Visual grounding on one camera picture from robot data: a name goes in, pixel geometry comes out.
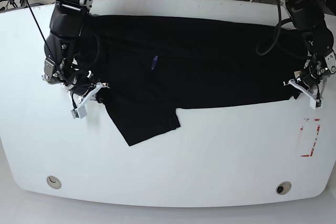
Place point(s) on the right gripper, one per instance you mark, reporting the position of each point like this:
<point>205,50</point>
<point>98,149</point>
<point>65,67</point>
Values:
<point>72,73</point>

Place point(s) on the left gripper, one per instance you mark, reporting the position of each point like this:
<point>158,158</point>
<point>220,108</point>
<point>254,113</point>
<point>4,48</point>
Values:
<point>317,68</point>

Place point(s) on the black T-shirt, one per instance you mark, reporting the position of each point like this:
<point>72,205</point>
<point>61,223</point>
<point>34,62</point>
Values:
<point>155,65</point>

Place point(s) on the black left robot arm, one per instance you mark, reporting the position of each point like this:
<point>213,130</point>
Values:
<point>308,18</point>

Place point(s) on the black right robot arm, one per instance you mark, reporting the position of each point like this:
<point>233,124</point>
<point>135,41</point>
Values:
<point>65,26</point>

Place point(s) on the red tape rectangle marking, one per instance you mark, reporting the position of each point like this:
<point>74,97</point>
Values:
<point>308,136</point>

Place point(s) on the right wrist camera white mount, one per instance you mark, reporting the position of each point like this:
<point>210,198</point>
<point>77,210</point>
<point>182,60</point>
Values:
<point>78,108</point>

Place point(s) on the left table cable grommet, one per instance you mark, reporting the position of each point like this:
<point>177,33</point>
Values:
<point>53,182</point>

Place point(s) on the table cable grommet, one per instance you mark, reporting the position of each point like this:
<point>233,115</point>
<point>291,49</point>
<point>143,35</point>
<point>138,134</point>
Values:
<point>283,188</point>
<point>53,182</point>

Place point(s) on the right table cable grommet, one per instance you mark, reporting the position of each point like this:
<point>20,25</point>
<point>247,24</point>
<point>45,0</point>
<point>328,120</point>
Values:
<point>283,188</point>

